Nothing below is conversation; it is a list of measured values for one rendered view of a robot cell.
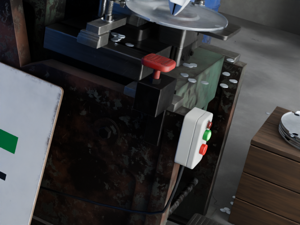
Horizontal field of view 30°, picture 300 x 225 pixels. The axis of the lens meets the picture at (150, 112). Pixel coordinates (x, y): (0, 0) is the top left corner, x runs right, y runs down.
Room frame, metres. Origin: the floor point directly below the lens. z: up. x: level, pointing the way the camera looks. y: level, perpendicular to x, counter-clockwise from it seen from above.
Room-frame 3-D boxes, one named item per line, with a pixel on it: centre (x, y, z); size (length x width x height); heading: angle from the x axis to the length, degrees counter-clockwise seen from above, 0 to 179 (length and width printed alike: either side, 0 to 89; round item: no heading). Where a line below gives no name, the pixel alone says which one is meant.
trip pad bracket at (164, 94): (1.20, 0.00, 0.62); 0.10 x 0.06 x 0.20; 159
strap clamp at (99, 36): (1.42, 0.16, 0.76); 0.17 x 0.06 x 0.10; 159
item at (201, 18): (1.53, -0.02, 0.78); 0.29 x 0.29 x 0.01
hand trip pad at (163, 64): (1.19, 0.00, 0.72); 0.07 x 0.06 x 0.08; 69
